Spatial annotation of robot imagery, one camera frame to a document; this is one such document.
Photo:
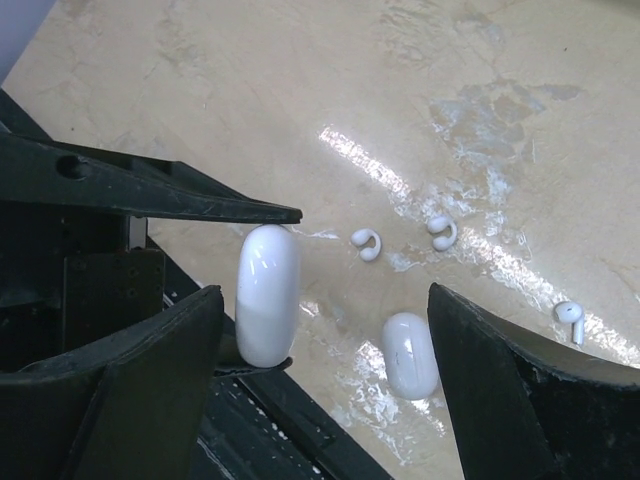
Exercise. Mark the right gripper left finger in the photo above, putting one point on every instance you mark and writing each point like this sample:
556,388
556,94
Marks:
128,406

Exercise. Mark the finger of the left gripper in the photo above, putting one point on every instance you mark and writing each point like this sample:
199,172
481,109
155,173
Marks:
56,173
244,369

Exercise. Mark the white clip earbud far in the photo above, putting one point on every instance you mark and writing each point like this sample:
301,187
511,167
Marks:
444,231

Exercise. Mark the white earbud charging case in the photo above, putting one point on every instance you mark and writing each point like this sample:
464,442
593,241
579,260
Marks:
267,295

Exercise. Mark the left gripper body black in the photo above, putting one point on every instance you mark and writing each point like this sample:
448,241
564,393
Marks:
70,277

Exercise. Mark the white clip earbud near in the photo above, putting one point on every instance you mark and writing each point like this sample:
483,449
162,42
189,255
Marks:
368,243

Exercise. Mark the closed white oval case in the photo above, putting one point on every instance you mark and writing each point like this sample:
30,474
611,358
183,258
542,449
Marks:
410,363

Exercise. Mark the white clip earbud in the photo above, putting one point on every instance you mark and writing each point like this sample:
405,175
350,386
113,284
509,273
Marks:
444,231
368,243

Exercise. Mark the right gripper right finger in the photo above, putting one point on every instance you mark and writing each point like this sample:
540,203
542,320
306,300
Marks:
525,407

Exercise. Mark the white stem earbud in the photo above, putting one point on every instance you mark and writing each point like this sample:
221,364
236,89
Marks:
569,312

